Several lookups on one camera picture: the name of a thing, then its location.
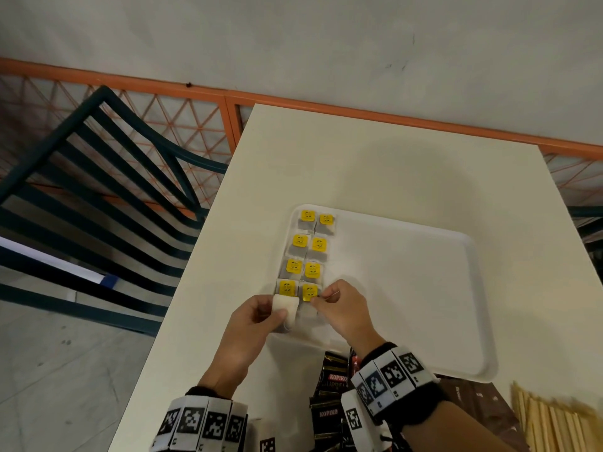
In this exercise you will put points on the person's right hand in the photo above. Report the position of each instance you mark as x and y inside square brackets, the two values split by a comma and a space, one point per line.
[347, 315]

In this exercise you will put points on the person's left hand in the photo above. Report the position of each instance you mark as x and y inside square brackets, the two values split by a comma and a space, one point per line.
[245, 331]

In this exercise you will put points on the person's right thumb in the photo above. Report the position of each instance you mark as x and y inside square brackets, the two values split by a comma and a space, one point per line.
[321, 303]

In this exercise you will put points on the person's left thumb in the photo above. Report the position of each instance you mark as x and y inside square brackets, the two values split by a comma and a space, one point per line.
[274, 317]

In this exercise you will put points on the white tea bag pouch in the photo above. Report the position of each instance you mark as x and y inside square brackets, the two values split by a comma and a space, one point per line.
[288, 309]

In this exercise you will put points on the person's left forearm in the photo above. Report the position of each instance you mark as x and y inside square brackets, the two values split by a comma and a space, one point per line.
[225, 374]

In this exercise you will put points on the person's right forearm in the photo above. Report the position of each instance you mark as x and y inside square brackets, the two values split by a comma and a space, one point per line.
[459, 430]

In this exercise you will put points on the rows of yellow-tagged tea bags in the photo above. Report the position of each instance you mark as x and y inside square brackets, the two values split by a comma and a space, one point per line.
[313, 258]

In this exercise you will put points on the white plastic tray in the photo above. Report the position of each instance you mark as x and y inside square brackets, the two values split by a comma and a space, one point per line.
[410, 296]

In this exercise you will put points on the stack of black coffee sachets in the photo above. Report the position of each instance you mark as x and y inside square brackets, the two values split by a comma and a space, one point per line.
[329, 400]

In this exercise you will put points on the right wrist marker band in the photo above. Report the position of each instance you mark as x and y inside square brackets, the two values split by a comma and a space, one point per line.
[393, 376]

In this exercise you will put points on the wrist marker band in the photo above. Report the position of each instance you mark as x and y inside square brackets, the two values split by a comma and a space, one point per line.
[393, 376]
[200, 423]

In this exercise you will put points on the white block with marker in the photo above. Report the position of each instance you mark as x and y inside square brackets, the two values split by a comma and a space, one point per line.
[264, 437]

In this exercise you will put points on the left wrist marker band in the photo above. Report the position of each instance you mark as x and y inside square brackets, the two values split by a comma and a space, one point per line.
[200, 423]

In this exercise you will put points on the pile of brown sachets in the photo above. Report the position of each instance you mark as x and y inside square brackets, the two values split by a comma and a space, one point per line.
[490, 411]

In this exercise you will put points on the dark green slatted chair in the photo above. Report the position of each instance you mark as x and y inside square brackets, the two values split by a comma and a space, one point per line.
[99, 202]

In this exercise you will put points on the orange lattice fence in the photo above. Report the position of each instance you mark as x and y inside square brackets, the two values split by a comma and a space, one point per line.
[198, 117]

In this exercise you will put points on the white board with blue corner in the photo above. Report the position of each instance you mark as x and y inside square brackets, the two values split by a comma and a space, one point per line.
[52, 261]

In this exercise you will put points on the pile of wooden stirrers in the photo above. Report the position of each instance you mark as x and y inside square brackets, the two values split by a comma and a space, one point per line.
[560, 421]

